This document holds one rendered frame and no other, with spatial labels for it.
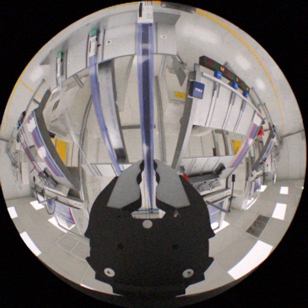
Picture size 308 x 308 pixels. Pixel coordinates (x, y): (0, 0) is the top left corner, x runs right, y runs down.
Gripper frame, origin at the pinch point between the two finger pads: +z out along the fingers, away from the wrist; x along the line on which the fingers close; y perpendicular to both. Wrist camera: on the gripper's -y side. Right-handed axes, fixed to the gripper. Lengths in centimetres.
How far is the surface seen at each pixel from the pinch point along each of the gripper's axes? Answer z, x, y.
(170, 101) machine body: 48, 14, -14
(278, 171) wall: 25, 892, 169
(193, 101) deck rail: 17.6, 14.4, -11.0
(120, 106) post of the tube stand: 17.1, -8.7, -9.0
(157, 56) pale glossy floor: 75, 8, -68
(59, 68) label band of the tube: 3.2, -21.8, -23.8
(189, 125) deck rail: 19.7, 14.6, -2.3
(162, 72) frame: 61, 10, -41
